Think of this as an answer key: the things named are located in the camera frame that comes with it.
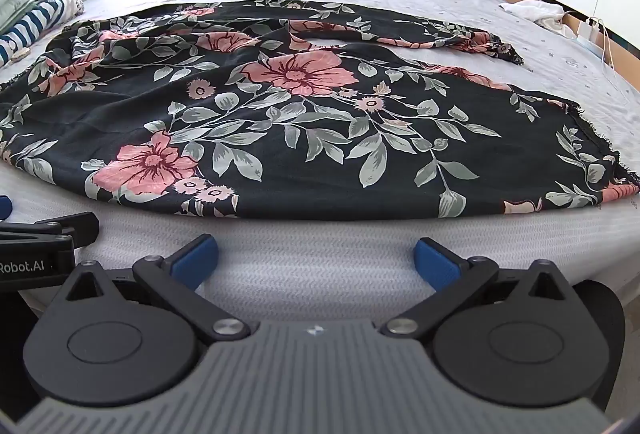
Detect white cable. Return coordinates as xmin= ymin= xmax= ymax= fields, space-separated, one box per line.
xmin=594 ymin=15 xmax=632 ymax=105

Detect blue white striped blanket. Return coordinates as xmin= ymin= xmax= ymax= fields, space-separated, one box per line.
xmin=0 ymin=0 xmax=85 ymax=67

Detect black floral pants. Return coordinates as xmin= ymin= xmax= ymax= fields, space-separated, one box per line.
xmin=0 ymin=0 xmax=640 ymax=219

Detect white power adapter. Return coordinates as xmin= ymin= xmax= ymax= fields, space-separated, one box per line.
xmin=577 ymin=16 xmax=608 ymax=45

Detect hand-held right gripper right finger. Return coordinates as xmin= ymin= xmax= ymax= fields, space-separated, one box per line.
xmin=380 ymin=237 xmax=575 ymax=341

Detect white cloth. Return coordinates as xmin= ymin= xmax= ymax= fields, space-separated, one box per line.
xmin=499 ymin=0 xmax=576 ymax=37

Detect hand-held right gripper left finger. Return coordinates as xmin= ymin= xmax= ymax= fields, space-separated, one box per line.
xmin=62 ymin=234 xmax=251 ymax=343

